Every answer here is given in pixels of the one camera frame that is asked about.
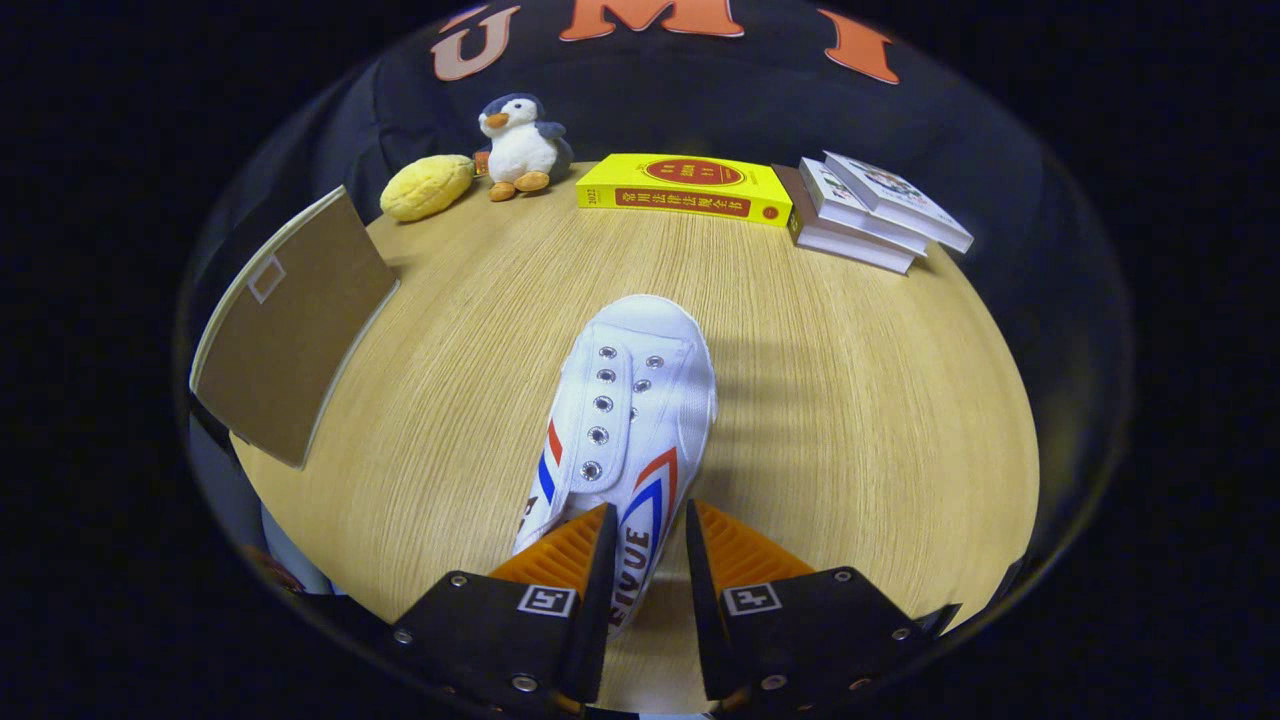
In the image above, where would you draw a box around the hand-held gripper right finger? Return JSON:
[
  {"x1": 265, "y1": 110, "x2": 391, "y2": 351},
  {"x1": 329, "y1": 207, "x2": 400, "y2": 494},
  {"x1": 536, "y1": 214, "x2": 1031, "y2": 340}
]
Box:
[{"x1": 685, "y1": 500, "x2": 961, "y2": 716}]

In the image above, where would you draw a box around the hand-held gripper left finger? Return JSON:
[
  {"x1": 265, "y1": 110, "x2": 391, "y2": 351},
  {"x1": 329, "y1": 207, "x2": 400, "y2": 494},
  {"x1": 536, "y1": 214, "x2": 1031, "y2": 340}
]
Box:
[{"x1": 390, "y1": 503, "x2": 619, "y2": 716}]

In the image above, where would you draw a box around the white canvas shoe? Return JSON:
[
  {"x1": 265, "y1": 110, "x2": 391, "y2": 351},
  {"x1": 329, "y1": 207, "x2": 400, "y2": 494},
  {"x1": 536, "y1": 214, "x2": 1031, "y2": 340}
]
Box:
[{"x1": 512, "y1": 294, "x2": 718, "y2": 637}]

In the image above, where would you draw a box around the cream fabric storage box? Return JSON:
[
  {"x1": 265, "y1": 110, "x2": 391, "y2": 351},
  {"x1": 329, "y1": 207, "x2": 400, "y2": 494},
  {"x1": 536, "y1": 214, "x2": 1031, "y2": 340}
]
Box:
[{"x1": 190, "y1": 185, "x2": 401, "y2": 470}]

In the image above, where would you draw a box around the brown book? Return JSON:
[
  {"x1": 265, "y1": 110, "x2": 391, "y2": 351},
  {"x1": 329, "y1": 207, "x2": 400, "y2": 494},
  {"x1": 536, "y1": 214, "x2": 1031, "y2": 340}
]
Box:
[{"x1": 772, "y1": 163, "x2": 917, "y2": 275}]

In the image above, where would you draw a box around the white illustrated book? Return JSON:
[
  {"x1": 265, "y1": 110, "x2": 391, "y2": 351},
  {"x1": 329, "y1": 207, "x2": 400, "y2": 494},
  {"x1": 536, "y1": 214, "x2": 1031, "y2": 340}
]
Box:
[
  {"x1": 800, "y1": 157, "x2": 930, "y2": 257},
  {"x1": 823, "y1": 151, "x2": 974, "y2": 254}
]

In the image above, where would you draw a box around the yellow round plush toy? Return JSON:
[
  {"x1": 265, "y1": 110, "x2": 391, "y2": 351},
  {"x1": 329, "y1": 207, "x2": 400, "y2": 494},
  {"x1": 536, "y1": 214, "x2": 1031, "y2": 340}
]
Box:
[{"x1": 380, "y1": 154, "x2": 477, "y2": 223}]

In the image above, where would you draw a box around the yellow book with red circle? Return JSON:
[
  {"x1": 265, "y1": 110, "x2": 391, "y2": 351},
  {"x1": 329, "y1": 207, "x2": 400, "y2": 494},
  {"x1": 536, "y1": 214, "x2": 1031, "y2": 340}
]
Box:
[{"x1": 576, "y1": 153, "x2": 795, "y2": 228}]

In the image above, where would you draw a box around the penguin plush toy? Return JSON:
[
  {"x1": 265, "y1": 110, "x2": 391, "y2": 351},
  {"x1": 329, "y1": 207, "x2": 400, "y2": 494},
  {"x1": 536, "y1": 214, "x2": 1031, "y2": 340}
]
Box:
[{"x1": 476, "y1": 93, "x2": 575, "y2": 202}]

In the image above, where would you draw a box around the black backdrop cloth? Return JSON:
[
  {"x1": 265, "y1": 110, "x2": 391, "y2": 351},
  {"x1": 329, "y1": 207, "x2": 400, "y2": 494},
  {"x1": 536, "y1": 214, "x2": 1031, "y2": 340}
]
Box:
[{"x1": 195, "y1": 0, "x2": 1111, "y2": 331}]

